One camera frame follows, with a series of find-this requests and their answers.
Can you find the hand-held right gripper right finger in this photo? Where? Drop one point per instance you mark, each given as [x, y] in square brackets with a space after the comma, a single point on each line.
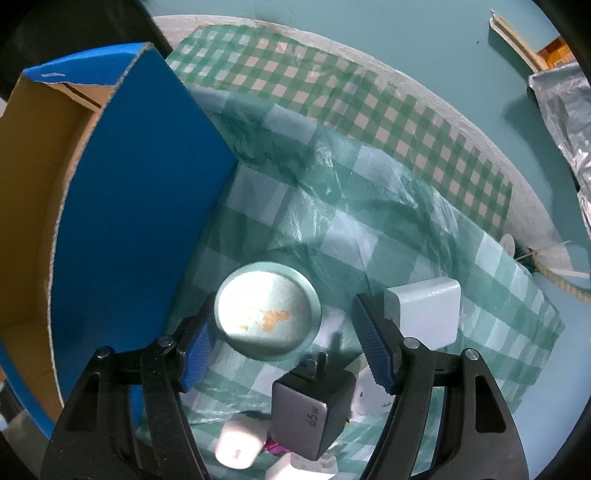
[376, 355]

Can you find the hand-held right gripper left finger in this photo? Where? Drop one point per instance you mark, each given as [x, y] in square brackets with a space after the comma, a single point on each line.
[196, 355]

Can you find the white square charger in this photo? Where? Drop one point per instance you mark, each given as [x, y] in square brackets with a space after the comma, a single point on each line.
[429, 314]

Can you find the round green tin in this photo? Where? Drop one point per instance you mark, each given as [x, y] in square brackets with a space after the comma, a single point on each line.
[268, 304]

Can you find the dark grey charger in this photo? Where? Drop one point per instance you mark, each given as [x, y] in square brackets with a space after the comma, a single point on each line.
[304, 410]

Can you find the white oval case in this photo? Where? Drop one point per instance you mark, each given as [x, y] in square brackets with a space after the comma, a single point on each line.
[240, 443]

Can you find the brown cardboard box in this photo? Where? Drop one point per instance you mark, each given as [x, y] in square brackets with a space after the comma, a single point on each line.
[138, 184]

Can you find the white plug adapter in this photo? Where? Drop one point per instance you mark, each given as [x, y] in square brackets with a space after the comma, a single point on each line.
[364, 398]

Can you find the small purple object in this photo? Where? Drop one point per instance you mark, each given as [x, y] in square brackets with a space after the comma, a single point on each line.
[274, 446]

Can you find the large green checkered plastic tablecloth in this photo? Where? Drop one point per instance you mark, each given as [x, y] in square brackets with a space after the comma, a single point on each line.
[369, 221]

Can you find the white rectangular charger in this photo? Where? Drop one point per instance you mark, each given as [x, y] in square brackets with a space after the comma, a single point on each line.
[295, 468]

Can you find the small green checkered cloth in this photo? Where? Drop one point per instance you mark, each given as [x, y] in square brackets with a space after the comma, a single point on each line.
[323, 83]

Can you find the silver foil bag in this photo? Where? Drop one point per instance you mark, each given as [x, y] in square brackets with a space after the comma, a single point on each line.
[568, 115]

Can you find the wooden strip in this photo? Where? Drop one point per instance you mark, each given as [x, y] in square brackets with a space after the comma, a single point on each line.
[512, 37]

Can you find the orange patterned box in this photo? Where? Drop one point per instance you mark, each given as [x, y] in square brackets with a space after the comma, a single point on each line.
[556, 51]

